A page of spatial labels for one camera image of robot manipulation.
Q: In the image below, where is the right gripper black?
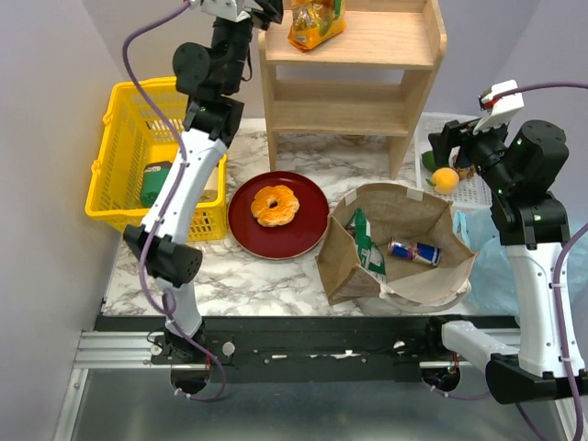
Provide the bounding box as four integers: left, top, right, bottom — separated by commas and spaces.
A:
428, 109, 519, 194

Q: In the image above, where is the green lime fruit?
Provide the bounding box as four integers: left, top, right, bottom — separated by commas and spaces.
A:
421, 151, 437, 173

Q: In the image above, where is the orange fruit with leaf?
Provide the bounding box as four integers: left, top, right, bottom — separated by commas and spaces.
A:
425, 167, 460, 195

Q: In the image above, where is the brown longan fruit bunch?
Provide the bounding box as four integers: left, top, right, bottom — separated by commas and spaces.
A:
451, 153, 477, 181

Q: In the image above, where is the yellow snack bag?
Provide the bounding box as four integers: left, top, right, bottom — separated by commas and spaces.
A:
288, 0, 346, 51

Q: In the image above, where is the brown paper grocery bag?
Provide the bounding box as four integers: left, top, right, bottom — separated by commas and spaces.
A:
317, 183, 476, 313

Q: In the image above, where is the green snack packet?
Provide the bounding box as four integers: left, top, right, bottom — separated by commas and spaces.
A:
345, 209, 387, 283

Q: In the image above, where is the light blue plastic bag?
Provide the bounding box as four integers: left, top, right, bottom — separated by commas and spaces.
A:
453, 208, 587, 322

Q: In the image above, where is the orange fluffy food item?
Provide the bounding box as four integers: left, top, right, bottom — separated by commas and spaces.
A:
250, 185, 300, 227

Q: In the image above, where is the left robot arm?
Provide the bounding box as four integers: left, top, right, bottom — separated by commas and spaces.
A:
122, 1, 284, 363

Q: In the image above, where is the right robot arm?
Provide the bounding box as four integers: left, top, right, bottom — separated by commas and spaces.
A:
422, 119, 587, 404

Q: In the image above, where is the beige wrapped food package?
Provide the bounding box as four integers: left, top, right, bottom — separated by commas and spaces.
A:
199, 169, 219, 203

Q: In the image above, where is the green wrapped food package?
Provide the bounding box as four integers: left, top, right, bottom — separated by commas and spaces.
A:
140, 161, 172, 208

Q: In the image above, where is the white plastic mesh basket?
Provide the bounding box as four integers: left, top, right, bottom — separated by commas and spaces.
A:
413, 112, 492, 210

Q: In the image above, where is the wooden shelf rack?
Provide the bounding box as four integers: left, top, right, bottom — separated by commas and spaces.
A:
258, 0, 447, 178

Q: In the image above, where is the blue drink can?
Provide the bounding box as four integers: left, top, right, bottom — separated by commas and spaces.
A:
388, 237, 441, 266

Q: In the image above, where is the red round lacquer tray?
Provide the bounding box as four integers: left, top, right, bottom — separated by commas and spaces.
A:
228, 171, 329, 260

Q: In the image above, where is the yellow plastic shopping basket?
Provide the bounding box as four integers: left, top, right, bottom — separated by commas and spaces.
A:
85, 76, 228, 242

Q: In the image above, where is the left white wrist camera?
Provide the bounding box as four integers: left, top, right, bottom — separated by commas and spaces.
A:
187, 0, 251, 23

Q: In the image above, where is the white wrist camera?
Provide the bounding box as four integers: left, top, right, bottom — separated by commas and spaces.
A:
187, 0, 251, 23
473, 80, 525, 135

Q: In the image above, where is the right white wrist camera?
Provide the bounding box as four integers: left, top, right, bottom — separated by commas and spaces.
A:
473, 80, 525, 135

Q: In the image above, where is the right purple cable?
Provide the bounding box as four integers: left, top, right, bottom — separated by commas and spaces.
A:
431, 81, 588, 441

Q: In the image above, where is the purple cable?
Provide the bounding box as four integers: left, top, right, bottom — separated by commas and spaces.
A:
121, 0, 226, 403
431, 81, 588, 441

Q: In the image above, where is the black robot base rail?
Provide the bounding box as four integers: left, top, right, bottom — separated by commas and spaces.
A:
94, 314, 515, 385

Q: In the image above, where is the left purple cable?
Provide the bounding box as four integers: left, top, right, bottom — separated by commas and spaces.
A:
121, 0, 226, 403

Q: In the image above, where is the aluminium frame profile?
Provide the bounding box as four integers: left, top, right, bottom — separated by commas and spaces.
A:
51, 329, 160, 441

